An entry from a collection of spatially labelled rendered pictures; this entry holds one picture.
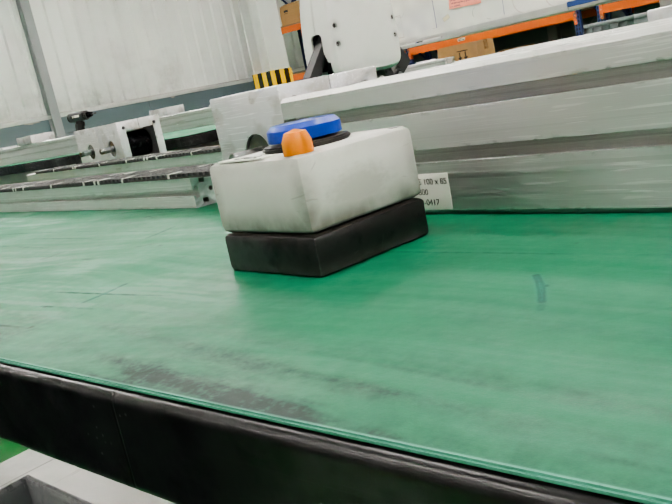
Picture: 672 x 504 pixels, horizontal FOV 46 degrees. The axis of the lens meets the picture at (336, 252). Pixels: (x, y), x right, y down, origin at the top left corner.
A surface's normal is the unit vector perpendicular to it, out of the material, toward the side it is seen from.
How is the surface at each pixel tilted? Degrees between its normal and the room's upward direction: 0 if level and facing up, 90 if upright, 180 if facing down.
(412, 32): 90
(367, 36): 94
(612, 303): 0
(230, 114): 90
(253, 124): 90
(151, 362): 0
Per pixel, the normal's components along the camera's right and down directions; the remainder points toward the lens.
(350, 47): 0.61, 0.10
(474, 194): -0.73, 0.29
